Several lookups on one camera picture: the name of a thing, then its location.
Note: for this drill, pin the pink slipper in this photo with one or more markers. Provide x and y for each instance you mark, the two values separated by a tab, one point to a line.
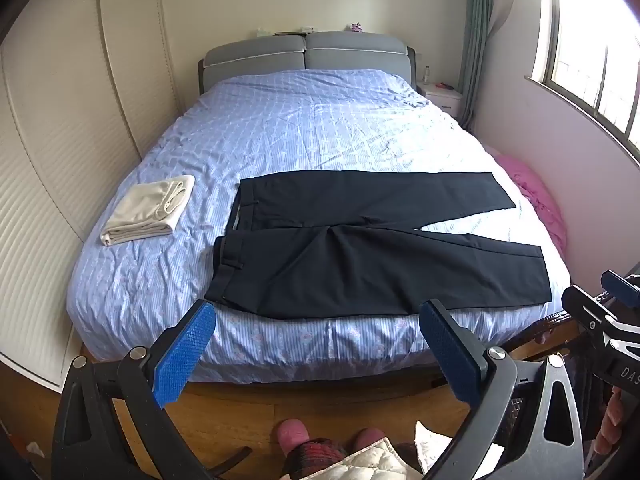
292	435
369	439

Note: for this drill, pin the red plaid pajama leg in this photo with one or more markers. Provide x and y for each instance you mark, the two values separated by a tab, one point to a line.
315	460

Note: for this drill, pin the small purple toy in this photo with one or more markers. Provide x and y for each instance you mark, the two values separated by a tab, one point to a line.
357	27

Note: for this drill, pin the grey padded headboard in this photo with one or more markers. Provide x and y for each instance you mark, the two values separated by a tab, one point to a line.
350	52

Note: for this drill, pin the person's right hand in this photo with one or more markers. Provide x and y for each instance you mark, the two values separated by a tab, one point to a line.
607	425

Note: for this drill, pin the black curved bar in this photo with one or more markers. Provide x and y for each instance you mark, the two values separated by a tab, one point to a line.
235	457

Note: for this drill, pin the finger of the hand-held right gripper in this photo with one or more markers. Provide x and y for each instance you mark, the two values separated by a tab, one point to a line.
590	307
622	286

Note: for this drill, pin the dark wicker chair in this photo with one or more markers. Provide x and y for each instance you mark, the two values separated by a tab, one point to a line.
550	322

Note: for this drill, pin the folded cream cloth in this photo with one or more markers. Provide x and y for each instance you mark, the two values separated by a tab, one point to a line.
145	210

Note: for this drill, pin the dark flat book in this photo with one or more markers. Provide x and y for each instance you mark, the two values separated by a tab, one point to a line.
290	34

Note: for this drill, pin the white nightstand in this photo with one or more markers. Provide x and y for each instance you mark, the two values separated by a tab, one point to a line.
445	96

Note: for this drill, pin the white crumpled cloth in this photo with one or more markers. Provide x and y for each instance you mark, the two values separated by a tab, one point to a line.
435	445

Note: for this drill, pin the clear plastic bottle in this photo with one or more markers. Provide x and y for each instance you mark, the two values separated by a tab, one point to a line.
426	75

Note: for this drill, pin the white quilted garment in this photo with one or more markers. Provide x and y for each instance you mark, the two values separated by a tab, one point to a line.
375	462

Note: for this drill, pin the bed with blue floral sheet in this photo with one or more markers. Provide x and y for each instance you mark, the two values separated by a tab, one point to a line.
325	125

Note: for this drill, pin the cream sliding wardrobe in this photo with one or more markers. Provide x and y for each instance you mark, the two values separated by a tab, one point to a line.
60	135

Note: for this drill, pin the pale tissue box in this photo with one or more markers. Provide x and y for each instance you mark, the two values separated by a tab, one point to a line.
263	32

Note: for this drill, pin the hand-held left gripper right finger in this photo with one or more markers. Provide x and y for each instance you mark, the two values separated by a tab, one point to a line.
450	355

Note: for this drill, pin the pink blanket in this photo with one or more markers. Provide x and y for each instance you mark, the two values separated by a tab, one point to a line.
540	195

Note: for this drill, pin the green curtain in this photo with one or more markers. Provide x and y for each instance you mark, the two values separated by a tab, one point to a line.
475	35

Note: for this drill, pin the window with metal bars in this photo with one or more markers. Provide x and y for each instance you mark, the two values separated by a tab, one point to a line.
590	60

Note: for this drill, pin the black pants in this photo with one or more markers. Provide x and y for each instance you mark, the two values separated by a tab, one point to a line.
375	270

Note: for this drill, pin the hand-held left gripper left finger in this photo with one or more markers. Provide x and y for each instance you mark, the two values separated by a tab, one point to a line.
185	355

